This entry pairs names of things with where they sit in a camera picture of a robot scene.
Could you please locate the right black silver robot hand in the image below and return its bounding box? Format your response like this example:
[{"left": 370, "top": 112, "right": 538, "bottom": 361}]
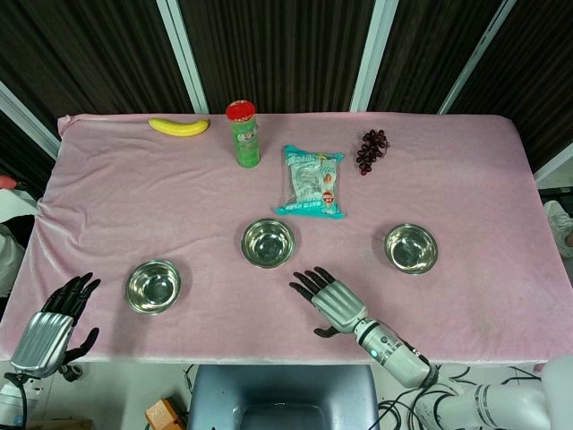
[{"left": 288, "top": 266, "right": 369, "bottom": 340}]

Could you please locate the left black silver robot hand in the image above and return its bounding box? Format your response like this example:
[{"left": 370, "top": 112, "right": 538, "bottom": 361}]
[{"left": 9, "top": 272, "right": 102, "bottom": 380}]

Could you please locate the metal bowl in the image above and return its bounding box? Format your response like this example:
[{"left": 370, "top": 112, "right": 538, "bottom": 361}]
[
  {"left": 383, "top": 223, "right": 440, "bottom": 275},
  {"left": 124, "top": 261, "right": 184, "bottom": 316},
  {"left": 240, "top": 218, "right": 296, "bottom": 269}
]

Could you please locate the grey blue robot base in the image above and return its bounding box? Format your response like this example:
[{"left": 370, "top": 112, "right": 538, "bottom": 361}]
[{"left": 185, "top": 364, "right": 381, "bottom": 430}]

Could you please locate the person in white clothing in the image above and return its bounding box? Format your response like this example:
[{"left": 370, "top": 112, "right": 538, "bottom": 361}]
[{"left": 0, "top": 175, "right": 38, "bottom": 299}]

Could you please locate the teal snack bag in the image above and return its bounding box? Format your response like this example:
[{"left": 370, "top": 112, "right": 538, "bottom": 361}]
[{"left": 273, "top": 143, "right": 348, "bottom": 220}]

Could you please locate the orange box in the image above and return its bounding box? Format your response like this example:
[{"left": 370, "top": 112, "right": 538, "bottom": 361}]
[{"left": 143, "top": 396, "right": 187, "bottom": 430}]

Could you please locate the dark red grape bunch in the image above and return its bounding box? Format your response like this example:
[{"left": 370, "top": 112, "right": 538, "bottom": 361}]
[{"left": 355, "top": 128, "right": 390, "bottom": 176}]

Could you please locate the pink tablecloth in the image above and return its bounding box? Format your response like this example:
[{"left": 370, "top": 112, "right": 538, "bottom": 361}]
[{"left": 0, "top": 112, "right": 573, "bottom": 373}]

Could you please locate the green chips can red lid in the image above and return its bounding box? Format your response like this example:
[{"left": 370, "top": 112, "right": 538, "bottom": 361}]
[{"left": 225, "top": 99, "right": 262, "bottom": 169}]

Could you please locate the white shoe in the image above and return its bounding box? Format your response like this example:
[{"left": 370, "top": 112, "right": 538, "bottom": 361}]
[{"left": 543, "top": 200, "right": 573, "bottom": 259}]

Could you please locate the yellow banana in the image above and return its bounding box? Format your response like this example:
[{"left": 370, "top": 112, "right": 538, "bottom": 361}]
[{"left": 148, "top": 116, "right": 211, "bottom": 137}]

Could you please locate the black cable bundle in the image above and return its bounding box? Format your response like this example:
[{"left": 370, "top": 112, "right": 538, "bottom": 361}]
[{"left": 377, "top": 363, "right": 462, "bottom": 430}]

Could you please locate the white frame post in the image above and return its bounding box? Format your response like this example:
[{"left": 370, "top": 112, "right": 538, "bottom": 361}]
[
  {"left": 438, "top": 0, "right": 523, "bottom": 116},
  {"left": 348, "top": 0, "right": 400, "bottom": 113},
  {"left": 154, "top": 0, "right": 210, "bottom": 116},
  {"left": 0, "top": 80, "right": 62, "bottom": 158}
]

